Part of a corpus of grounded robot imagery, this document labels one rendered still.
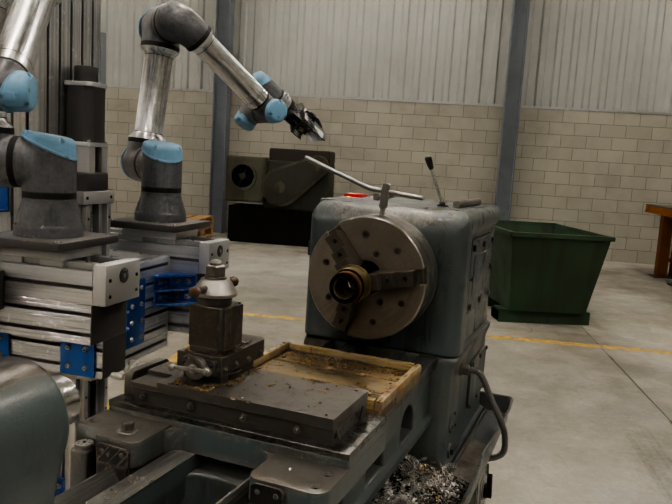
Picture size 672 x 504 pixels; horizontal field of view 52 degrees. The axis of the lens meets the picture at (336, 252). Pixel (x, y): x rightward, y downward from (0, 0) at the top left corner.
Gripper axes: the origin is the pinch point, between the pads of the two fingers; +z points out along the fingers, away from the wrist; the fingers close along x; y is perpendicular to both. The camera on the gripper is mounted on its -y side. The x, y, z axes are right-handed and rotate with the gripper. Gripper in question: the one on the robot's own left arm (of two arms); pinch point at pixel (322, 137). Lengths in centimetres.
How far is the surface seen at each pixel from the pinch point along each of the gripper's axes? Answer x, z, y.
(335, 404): 26, -42, 147
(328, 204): 11, -17, 62
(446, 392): 13, 24, 107
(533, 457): -29, 183, 50
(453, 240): 37, 1, 83
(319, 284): 5, -17, 89
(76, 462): -10, -66, 151
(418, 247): 33, -11, 91
